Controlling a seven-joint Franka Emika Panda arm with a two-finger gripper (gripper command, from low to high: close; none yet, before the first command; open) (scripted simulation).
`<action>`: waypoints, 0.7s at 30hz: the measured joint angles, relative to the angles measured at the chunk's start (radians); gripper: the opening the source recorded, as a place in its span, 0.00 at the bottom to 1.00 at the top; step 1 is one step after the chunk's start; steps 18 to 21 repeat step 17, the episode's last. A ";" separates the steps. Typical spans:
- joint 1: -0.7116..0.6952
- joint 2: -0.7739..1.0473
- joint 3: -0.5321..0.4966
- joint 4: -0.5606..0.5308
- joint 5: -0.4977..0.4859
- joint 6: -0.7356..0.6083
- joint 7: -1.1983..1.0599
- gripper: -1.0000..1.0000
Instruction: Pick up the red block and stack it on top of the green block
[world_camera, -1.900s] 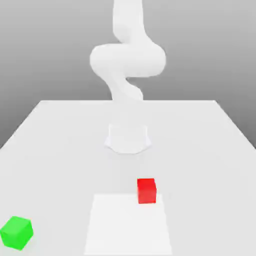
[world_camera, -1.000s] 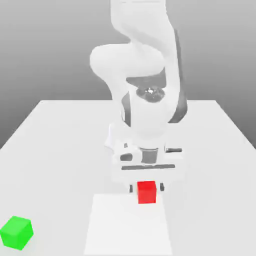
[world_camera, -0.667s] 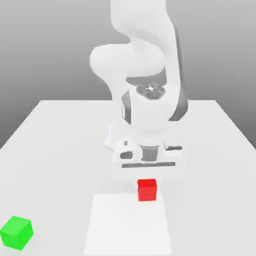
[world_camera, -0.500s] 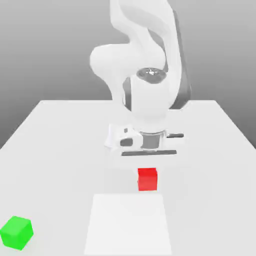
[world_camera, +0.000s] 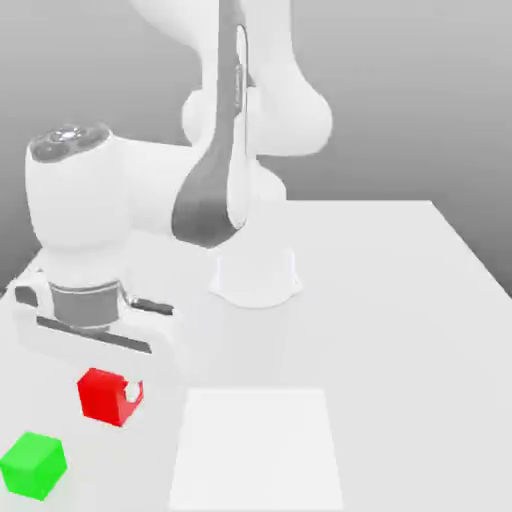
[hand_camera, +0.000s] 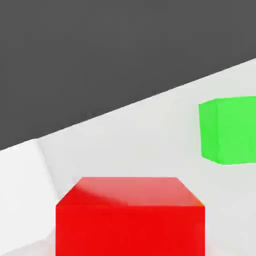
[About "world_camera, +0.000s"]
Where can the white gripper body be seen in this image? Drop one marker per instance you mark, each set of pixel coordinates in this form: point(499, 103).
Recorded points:
point(120, 360)

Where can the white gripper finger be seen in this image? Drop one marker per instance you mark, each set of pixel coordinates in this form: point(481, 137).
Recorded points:
point(132, 391)

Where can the small red cube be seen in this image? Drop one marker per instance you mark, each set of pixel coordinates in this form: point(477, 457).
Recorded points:
point(100, 398)

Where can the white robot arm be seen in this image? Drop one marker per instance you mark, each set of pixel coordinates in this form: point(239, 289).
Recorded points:
point(80, 192)

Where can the small green cube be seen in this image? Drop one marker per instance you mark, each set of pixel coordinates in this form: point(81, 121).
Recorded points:
point(32, 466)

